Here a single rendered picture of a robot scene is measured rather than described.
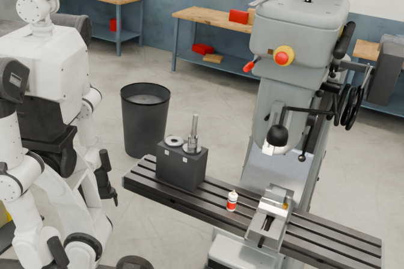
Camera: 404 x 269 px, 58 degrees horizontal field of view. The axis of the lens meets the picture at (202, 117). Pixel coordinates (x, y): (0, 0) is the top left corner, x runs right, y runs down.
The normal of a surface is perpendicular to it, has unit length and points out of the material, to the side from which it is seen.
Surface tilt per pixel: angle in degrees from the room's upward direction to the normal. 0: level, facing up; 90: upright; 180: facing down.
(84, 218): 90
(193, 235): 0
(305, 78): 90
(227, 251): 0
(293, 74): 90
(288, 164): 63
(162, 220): 0
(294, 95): 90
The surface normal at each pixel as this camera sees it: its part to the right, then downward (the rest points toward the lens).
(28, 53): 0.00, -0.35
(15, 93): 0.99, 0.11
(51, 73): 0.63, 0.35
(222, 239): 0.11, -0.87
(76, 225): -0.11, 0.46
